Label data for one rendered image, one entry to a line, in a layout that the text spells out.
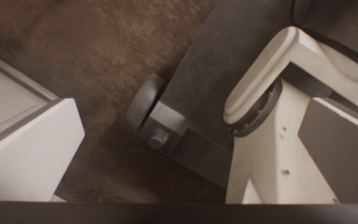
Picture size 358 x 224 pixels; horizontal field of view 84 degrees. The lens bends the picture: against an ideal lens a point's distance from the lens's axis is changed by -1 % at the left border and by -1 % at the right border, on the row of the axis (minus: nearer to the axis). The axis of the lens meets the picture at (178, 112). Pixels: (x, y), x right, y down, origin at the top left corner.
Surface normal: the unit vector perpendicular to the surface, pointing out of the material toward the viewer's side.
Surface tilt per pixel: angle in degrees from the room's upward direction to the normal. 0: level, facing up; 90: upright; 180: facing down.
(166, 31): 0
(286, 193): 71
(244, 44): 0
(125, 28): 0
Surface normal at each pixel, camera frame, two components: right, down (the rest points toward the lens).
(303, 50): -0.17, 0.43
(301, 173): 0.41, -0.57
